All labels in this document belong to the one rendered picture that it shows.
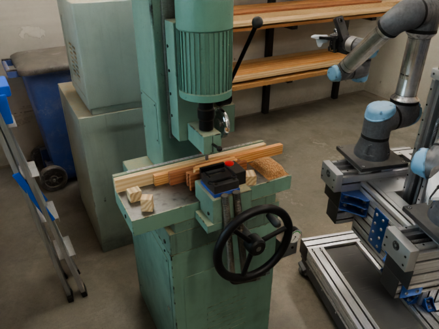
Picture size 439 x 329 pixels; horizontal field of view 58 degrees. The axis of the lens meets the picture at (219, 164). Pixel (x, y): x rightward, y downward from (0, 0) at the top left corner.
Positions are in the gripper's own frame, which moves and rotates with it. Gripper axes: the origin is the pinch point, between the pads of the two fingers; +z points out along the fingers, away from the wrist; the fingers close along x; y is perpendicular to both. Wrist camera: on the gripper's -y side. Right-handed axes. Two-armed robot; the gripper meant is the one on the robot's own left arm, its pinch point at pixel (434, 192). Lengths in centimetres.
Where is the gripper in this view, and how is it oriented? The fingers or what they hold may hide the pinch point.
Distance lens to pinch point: 85.1
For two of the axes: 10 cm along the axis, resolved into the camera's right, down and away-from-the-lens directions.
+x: -5.9, -3.6, 7.2
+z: -8.0, 3.3, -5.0
